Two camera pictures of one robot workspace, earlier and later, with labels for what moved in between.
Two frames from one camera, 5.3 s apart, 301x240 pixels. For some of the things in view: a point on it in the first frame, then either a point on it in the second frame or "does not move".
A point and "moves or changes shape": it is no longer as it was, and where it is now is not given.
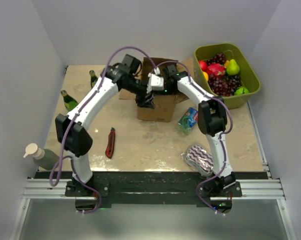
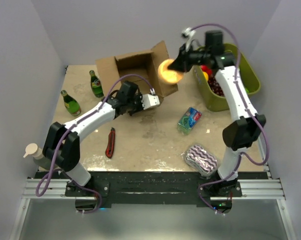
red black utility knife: [110, 147] does not move
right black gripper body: [167, 90] -> [199, 57]
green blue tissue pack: [187, 120] does not move
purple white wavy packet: [200, 160] does not move
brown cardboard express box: [157, 94] moves or changes shape
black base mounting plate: [184, 189] does not move
